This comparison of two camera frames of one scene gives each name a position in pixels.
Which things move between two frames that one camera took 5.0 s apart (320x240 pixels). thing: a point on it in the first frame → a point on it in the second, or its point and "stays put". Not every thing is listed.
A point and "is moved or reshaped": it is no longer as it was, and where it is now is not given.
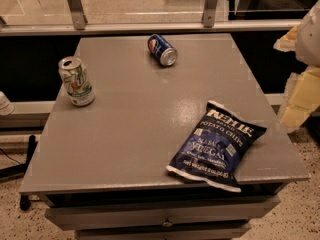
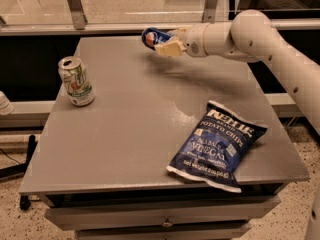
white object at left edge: [6, 107] stays put
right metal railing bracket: [210, 5] stays put
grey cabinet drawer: [70, 218] stays put
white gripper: [310, 39] → [194, 39]
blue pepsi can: [165, 53] is moved or reshaped
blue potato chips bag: [213, 147] stays put
